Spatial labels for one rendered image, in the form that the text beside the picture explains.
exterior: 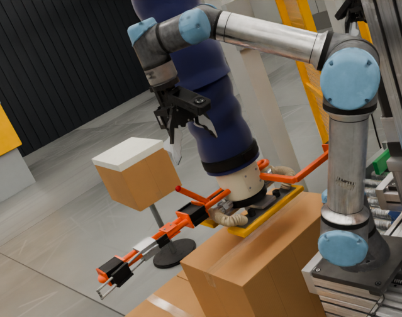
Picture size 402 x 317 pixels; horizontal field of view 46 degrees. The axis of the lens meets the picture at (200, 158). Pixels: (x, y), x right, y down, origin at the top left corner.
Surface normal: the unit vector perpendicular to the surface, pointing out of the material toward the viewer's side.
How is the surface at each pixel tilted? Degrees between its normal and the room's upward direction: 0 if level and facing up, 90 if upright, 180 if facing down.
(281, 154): 90
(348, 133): 91
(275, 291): 90
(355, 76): 83
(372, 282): 0
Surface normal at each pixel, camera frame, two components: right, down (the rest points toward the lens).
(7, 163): 0.63, 0.00
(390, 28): -0.68, 0.48
